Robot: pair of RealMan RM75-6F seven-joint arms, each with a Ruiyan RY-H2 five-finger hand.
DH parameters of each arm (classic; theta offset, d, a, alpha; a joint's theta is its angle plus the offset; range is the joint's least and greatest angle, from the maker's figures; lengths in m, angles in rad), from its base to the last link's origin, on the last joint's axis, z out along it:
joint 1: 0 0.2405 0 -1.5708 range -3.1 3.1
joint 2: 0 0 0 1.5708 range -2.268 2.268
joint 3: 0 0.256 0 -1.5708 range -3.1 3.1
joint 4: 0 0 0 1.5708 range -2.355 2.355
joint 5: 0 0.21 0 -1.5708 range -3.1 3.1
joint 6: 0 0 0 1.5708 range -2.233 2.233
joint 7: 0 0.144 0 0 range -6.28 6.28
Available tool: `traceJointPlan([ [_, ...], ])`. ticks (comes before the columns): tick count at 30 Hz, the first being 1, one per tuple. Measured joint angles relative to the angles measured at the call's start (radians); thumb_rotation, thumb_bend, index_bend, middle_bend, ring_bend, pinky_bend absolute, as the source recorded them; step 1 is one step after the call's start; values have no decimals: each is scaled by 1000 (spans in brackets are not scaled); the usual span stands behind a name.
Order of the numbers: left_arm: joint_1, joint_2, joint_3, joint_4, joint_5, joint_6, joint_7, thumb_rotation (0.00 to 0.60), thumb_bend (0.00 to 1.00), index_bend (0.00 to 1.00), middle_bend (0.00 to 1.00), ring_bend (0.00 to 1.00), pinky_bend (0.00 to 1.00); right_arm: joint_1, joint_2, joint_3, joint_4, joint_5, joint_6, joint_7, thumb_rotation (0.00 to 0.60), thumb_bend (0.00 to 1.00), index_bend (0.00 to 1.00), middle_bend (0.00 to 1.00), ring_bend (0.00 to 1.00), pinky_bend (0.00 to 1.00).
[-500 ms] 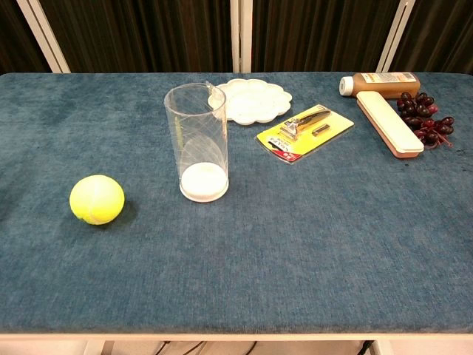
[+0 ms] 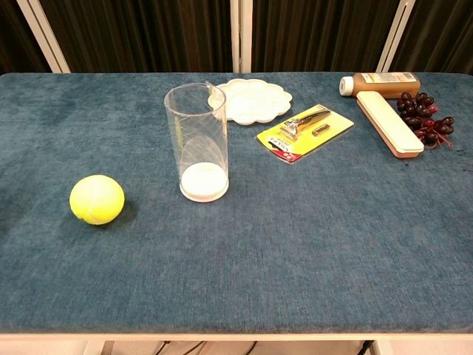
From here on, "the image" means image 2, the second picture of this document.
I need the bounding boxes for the white slanted frame post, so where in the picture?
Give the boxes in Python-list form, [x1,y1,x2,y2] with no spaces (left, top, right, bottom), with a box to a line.
[16,0,72,74]
[375,0,413,74]

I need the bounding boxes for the yellow tennis ball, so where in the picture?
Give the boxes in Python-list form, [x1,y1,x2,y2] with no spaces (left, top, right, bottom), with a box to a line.
[69,175,126,226]

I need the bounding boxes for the dark pleated curtain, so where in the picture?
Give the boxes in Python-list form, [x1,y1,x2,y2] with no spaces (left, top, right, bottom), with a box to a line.
[0,0,473,75]

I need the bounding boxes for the clear plastic measuring cup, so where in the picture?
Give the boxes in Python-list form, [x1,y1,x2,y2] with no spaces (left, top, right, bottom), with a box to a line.
[163,83,230,203]

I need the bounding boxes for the white table frame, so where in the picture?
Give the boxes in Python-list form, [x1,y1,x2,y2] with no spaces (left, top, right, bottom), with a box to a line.
[0,332,473,355]

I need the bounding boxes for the brown bottle with white cap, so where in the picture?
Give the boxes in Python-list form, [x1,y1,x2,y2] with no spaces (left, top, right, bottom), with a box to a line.
[339,72,422,100]

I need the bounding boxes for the cream and pink rectangular case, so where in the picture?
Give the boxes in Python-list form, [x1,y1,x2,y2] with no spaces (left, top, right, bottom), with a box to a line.
[355,91,425,160]

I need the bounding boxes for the white flower-shaped paint palette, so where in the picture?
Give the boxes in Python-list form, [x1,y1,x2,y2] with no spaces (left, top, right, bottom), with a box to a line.
[207,78,293,125]

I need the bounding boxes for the blue velvet table cloth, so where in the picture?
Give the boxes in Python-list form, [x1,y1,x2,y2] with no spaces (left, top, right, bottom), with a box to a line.
[0,72,473,335]

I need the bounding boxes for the dark red grape bunch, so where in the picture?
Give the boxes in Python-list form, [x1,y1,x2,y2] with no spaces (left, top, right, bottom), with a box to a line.
[396,91,455,148]

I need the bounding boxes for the razor in yellow blister pack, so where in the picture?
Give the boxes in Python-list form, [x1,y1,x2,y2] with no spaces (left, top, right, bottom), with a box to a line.
[256,103,355,165]

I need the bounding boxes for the white vertical frame post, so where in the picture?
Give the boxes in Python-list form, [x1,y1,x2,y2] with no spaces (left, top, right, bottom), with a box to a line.
[229,0,253,73]

